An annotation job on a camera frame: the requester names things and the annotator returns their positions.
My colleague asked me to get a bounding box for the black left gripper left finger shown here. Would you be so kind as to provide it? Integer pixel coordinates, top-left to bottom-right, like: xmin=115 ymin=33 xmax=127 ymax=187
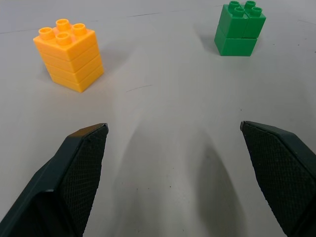
xmin=0 ymin=122 xmax=109 ymax=237

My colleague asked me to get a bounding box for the yellow toy block stack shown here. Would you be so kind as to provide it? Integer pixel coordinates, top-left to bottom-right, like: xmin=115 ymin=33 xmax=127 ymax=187
xmin=33 ymin=18 xmax=104 ymax=93

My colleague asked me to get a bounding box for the green toy block stack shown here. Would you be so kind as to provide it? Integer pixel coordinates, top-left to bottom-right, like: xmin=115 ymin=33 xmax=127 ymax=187
xmin=214 ymin=0 xmax=267 ymax=57

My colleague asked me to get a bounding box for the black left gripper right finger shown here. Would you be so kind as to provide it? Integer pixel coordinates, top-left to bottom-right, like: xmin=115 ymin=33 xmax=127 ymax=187
xmin=239 ymin=120 xmax=316 ymax=237

